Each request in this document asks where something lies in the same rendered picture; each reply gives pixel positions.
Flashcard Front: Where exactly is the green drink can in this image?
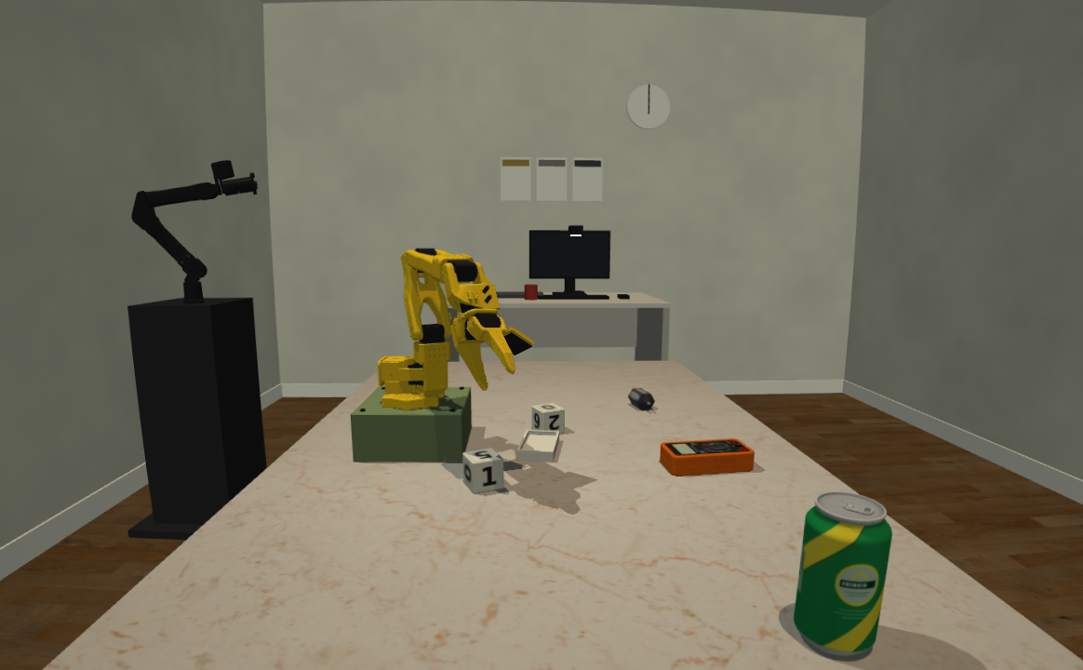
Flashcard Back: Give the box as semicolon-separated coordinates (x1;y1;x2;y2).
794;491;892;656

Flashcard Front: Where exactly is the orange digital multimeter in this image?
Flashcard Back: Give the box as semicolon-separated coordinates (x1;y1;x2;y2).
660;438;755;476

